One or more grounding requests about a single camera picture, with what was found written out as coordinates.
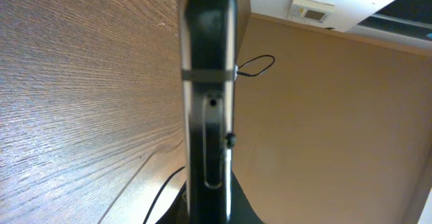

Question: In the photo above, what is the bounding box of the black Galaxy flip smartphone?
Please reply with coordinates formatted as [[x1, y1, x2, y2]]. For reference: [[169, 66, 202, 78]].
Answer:
[[178, 0, 237, 223]]

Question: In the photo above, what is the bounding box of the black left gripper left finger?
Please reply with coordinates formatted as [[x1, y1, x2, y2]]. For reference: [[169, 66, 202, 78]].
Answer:
[[156, 184, 188, 224]]

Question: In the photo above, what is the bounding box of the black left camera cable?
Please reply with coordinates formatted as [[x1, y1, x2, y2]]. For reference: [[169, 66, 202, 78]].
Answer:
[[142, 165, 186, 224]]

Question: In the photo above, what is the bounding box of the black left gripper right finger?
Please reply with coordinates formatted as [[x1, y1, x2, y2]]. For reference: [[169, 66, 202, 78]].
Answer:
[[230, 173, 264, 224]]

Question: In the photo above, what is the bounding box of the white wall control panel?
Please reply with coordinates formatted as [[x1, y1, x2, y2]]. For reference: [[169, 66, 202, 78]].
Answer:
[[287, 0, 335, 23]]

